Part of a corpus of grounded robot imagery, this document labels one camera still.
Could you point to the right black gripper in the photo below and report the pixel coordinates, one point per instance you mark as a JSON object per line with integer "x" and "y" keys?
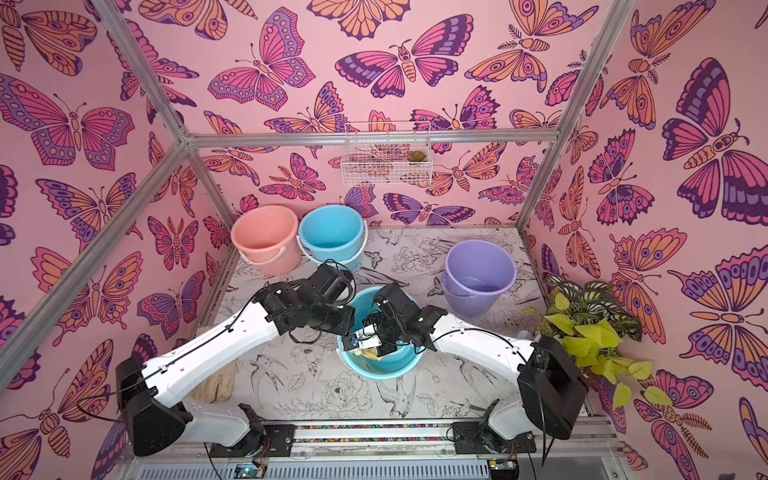
{"x": 380, "y": 330}

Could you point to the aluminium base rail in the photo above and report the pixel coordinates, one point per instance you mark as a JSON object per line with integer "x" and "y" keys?
{"x": 413, "y": 449}

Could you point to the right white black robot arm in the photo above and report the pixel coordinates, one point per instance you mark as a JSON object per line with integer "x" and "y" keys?
{"x": 550, "y": 390}

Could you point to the small green succulent plant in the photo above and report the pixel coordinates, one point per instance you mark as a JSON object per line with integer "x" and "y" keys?
{"x": 417, "y": 157}

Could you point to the yellow microfiber cloth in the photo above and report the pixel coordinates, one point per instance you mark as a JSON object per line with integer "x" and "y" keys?
{"x": 370, "y": 353}

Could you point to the purple plastic bucket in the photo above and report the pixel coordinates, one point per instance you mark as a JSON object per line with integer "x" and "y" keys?
{"x": 476, "y": 274}

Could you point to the white wire wall basket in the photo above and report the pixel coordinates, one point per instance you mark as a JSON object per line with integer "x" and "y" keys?
{"x": 375, "y": 153}

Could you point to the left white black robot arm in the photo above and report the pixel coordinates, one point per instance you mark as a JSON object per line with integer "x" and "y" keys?
{"x": 154, "y": 399}

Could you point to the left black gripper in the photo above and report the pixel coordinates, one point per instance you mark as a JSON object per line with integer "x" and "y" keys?
{"x": 348, "y": 315}

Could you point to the blue bucket white handle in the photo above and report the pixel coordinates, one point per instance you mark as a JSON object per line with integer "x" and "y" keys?
{"x": 333, "y": 232}

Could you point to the green leafy potted plant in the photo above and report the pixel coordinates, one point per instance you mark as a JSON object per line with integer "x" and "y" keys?
{"x": 591, "y": 325}

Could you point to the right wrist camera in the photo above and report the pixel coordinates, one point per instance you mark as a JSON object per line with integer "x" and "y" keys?
{"x": 361, "y": 341}

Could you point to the pink plastic bucket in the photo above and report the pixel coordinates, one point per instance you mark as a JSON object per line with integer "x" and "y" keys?
{"x": 266, "y": 239}

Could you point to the beige worn cloth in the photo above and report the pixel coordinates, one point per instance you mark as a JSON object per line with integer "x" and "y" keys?
{"x": 217, "y": 388}

